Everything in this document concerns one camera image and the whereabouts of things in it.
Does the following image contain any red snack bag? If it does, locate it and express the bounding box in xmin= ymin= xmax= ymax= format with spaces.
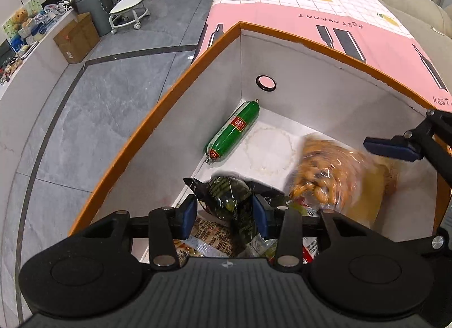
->
xmin=303 ymin=238 xmax=319 ymax=264

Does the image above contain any brown cracker snack bag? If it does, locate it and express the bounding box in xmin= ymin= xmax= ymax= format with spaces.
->
xmin=171 ymin=216 xmax=243 ymax=267

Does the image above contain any dark green pickle packet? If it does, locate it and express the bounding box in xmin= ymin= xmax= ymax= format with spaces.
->
xmin=183 ymin=175 xmax=284 ymax=248

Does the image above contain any peanut snack bag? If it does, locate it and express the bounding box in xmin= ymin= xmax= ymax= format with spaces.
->
xmin=289 ymin=135 xmax=391 ymax=228

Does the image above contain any green sausage stick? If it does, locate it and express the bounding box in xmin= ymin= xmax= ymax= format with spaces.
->
xmin=205 ymin=100 xmax=260 ymax=164

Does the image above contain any green peas snack bag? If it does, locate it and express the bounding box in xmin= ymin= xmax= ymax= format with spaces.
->
xmin=238 ymin=234 xmax=278 ymax=262

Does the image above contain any orange cardboard box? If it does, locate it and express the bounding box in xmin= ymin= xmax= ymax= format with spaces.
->
xmin=68 ymin=21 xmax=452 ymax=265

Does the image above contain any beige sofa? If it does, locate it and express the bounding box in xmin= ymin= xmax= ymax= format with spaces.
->
xmin=379 ymin=0 xmax=451 ymax=88

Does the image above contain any patterned pink white tablecloth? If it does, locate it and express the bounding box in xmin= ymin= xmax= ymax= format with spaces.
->
xmin=198 ymin=0 xmax=451 ymax=112

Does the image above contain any brown cardboard carton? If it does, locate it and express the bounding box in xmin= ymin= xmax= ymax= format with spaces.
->
xmin=54 ymin=13 xmax=100 ymax=64

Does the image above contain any white round stool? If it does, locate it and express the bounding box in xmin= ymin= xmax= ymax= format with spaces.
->
xmin=109 ymin=0 xmax=150 ymax=35

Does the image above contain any grey plant pot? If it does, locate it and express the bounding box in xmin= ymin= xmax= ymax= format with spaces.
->
xmin=71 ymin=0 xmax=113 ymax=36

